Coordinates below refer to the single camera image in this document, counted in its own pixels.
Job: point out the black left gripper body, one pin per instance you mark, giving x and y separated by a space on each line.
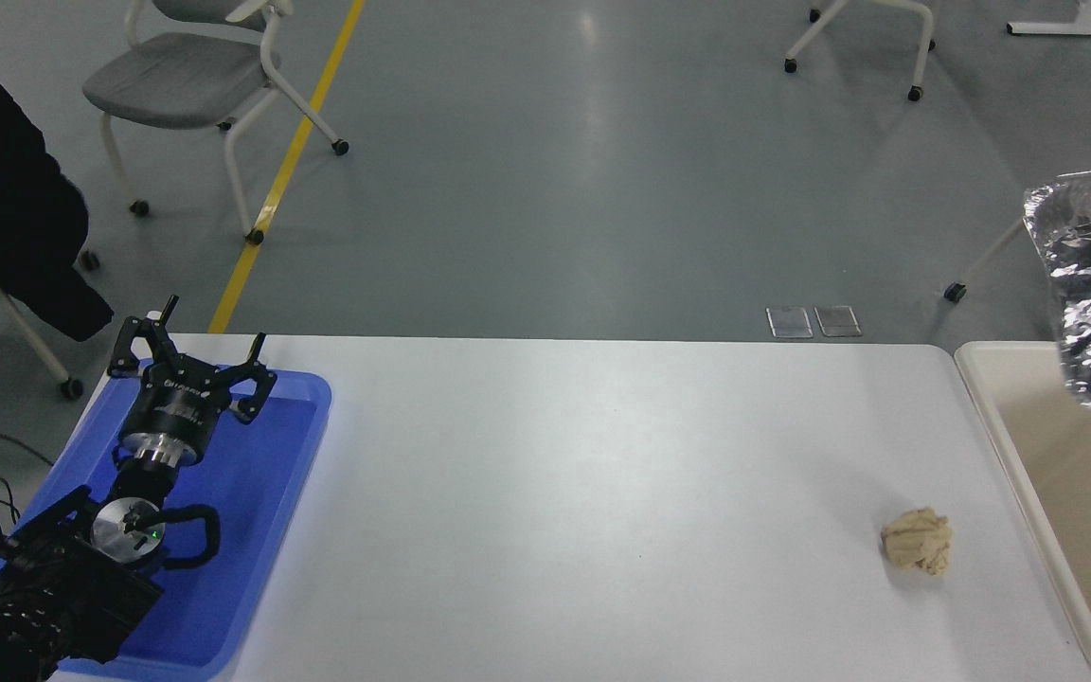
176 405

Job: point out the metal floor plate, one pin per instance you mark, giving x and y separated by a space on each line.
838 321
789 322

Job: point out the blue plastic tray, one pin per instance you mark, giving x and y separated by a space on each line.
252 493

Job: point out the white leg caster chair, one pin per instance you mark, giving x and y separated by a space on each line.
34 341

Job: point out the crumpled tan paper ball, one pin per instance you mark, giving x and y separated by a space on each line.
917 540

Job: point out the grey round seat chair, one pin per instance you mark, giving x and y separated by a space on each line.
986 256

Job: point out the large pale bin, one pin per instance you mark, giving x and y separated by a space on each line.
1076 493

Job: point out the white floor stand base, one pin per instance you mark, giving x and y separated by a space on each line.
1076 28

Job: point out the grey seat white frame chair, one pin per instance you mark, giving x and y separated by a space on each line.
167 80

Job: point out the white frame wheeled chair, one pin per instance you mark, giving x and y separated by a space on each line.
920 47

